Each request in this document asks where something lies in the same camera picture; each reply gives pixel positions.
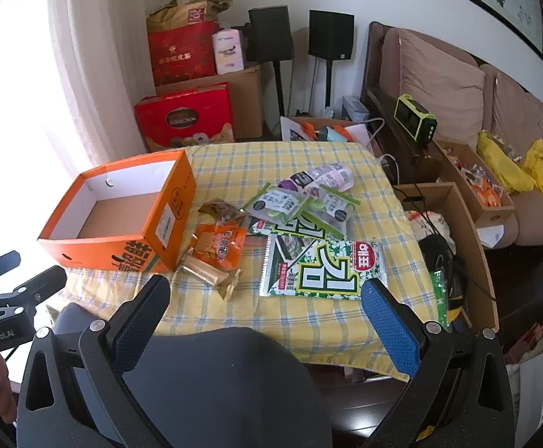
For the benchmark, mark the dark wooden sofa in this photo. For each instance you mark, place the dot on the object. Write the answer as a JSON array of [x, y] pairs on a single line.
[[379, 102]]

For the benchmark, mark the green cap jelly pouch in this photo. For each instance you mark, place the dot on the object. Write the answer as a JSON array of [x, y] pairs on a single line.
[[276, 203], [334, 207]]

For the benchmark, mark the beige sofa cushion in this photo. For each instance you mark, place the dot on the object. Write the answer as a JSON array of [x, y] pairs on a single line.
[[514, 102], [439, 74]]

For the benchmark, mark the brown paper bag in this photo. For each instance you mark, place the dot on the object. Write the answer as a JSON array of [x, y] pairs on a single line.
[[192, 7]]

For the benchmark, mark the white curtain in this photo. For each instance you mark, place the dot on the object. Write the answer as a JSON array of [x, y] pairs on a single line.
[[89, 79]]

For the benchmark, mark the small open cardboard box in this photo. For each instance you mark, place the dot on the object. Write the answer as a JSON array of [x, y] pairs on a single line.
[[318, 123]]

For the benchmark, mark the black speaker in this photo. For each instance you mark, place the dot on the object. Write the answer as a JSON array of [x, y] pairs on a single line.
[[330, 32], [271, 32]]

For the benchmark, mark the green white seaweed packet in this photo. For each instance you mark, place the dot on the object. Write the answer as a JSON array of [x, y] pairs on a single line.
[[295, 229], [323, 270]]

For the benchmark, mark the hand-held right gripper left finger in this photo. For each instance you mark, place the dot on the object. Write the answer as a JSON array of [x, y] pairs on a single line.
[[131, 340]]

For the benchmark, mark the white tissue pack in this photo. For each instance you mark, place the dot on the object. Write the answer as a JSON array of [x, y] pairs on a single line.
[[228, 51]]

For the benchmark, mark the pink pastry packet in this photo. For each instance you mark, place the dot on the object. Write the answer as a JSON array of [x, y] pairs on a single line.
[[206, 270]]

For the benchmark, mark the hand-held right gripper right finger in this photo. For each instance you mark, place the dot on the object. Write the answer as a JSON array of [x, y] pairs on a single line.
[[388, 331]]

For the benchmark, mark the brown cardboard box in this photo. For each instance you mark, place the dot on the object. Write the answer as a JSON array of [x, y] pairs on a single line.
[[246, 102]]

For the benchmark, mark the orange snack packet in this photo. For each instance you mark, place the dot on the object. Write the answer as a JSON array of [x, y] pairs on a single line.
[[218, 247]]

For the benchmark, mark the green patterned packet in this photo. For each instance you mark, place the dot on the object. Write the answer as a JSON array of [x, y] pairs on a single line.
[[439, 294]]

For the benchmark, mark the cardboard box of candies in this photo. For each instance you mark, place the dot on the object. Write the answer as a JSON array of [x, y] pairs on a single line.
[[481, 186]]

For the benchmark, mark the dark red gift box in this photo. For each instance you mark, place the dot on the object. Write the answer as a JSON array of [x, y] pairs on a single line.
[[178, 51]]

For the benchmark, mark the black speaker stand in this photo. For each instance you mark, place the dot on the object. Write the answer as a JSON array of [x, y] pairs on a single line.
[[328, 84], [279, 88]]

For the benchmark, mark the green black radio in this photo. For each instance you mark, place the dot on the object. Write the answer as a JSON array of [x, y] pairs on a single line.
[[414, 119]]

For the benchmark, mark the purple cap jelly pouch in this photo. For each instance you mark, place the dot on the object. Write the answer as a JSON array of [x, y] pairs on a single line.
[[318, 177]]

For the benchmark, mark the white blue box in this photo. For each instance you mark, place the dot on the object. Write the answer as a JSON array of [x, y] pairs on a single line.
[[353, 107]]

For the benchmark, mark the brown snack packet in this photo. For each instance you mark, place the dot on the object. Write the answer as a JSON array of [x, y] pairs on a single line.
[[218, 208]]

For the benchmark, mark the black bag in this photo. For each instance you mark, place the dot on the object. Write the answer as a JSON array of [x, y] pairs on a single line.
[[439, 252]]

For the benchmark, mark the large open cardboard box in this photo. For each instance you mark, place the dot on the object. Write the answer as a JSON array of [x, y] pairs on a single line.
[[467, 242]]

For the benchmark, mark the orange cardboard box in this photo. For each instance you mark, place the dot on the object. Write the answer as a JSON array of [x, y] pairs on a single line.
[[169, 214]]

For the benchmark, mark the yellow plastic bag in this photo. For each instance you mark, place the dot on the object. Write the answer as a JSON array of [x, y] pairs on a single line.
[[502, 161], [542, 168]]

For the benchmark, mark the white printed paper bag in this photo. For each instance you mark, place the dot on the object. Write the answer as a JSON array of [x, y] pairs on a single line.
[[528, 373]]

